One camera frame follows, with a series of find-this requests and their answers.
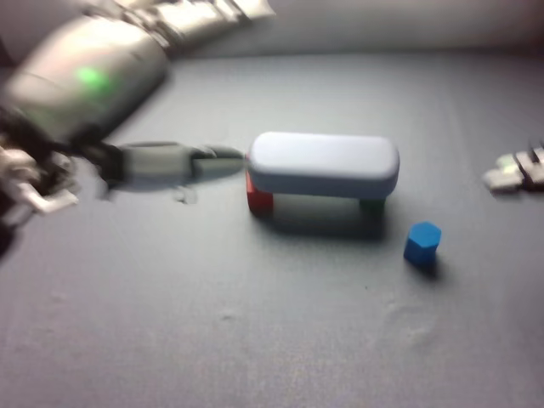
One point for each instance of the green block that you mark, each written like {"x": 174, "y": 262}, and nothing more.
{"x": 373, "y": 205}

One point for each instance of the blue hexagonal block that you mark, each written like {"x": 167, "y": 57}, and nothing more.
{"x": 421, "y": 242}

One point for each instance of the grey-blue oblong case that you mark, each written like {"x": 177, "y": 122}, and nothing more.
{"x": 323, "y": 166}

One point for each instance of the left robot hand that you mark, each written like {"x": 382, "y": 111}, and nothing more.
{"x": 98, "y": 81}

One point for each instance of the grey table cloth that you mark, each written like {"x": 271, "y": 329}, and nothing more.
{"x": 272, "y": 323}

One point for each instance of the red block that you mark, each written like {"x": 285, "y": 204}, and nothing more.
{"x": 260, "y": 202}

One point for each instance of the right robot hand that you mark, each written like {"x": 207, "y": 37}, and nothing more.
{"x": 514, "y": 172}

